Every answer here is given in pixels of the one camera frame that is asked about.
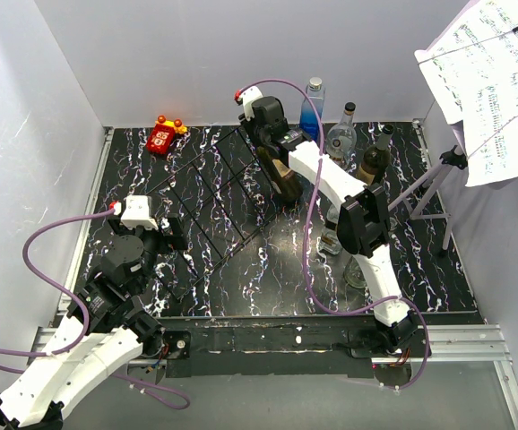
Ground clear tall glass bottle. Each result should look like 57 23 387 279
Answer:
343 255 367 289

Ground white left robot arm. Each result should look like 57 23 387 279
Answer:
0 210 186 429

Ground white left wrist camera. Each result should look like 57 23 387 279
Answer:
109 195 159 230

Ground red toy block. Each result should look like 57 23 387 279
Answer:
146 115 187 156

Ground dark wine bottle silver cap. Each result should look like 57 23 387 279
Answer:
355 124 394 185

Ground clear bottle black gold label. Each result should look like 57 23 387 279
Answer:
317 206 342 255

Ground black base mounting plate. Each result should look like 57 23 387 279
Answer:
124 315 415 380

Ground aluminium frame rail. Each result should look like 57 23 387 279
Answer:
10 127 117 430

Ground black wire wine rack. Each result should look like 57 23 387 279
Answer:
146 126 280 302

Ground blue square glass bottle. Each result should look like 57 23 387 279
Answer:
299 77 325 141

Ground round clear liquor bottle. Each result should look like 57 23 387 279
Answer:
324 102 357 168

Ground dark green wine bottle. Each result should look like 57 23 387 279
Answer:
256 147 303 203

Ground white sheet music pages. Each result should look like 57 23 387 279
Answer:
415 1 518 187

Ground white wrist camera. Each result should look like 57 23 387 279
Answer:
234 86 263 121
109 195 159 230

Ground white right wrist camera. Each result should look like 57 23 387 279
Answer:
234 86 263 121

